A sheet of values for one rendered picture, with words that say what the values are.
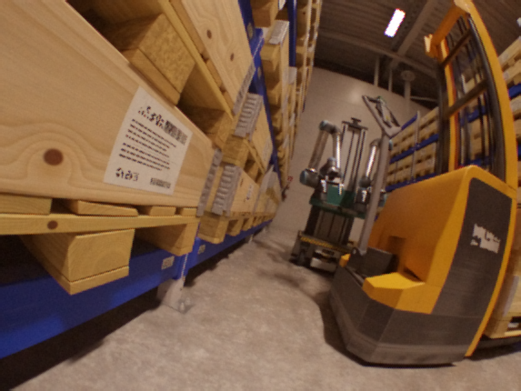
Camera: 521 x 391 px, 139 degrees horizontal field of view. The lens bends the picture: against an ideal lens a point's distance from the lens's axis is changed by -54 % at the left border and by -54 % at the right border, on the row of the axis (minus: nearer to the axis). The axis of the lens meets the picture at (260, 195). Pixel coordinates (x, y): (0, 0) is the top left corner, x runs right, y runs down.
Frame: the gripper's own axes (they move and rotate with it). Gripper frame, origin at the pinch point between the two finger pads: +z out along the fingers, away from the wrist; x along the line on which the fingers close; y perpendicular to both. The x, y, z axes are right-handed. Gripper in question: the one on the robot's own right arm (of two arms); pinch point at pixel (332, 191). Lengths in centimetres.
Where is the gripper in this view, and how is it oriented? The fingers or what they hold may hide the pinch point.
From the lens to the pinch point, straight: 181.0
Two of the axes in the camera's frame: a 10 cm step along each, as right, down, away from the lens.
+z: -1.7, 8.8, -4.5
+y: -0.4, 4.5, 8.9
